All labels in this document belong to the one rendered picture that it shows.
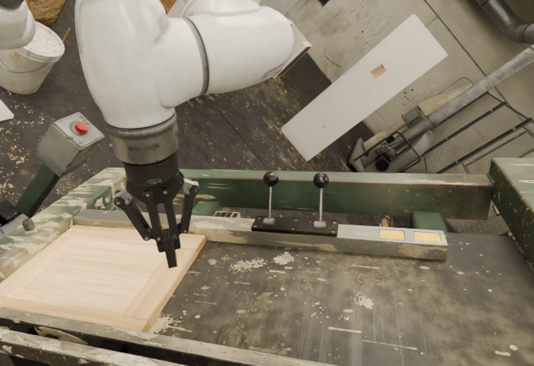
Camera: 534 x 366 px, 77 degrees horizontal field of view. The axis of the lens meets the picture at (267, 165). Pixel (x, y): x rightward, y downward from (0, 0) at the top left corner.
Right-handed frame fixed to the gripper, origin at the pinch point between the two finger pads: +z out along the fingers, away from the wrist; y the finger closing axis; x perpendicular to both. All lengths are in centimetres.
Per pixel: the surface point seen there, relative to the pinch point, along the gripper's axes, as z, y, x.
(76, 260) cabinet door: 18.9, -23.7, 19.9
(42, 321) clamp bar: 9.1, -22.6, -2.4
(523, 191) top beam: -2, 73, -5
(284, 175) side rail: 13.5, 32.7, 33.4
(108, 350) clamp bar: 6.3, -10.4, -12.3
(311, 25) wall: 128, 343, 757
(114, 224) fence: 18.8, -16.2, 30.7
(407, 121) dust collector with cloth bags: 213, 380, 391
